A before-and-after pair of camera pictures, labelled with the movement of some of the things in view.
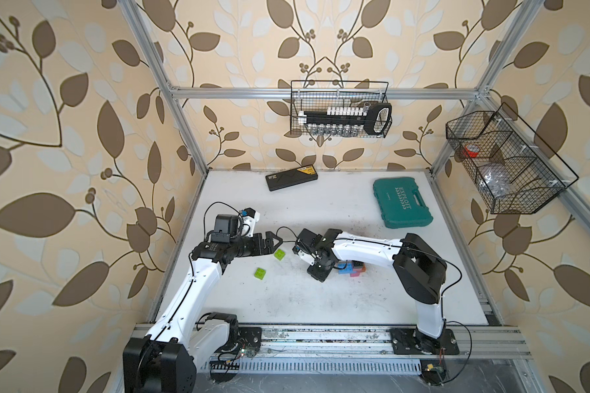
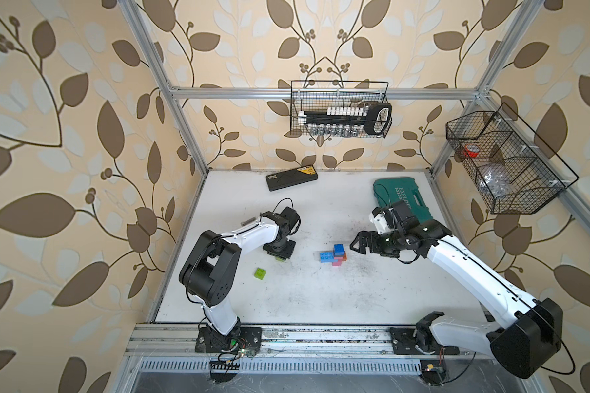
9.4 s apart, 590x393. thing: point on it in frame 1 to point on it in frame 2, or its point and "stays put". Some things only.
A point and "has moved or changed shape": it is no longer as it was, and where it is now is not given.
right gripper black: x=317 y=275 to x=372 y=246
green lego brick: x=260 y=273 stays put
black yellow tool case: x=291 y=177 stays put
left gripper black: x=266 y=249 to x=287 y=255
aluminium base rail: x=375 y=342 stays put
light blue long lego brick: x=347 y=270 has moved or changed shape
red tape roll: x=471 y=151 stays put
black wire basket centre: x=341 y=108 stays put
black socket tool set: x=374 y=117 stays put
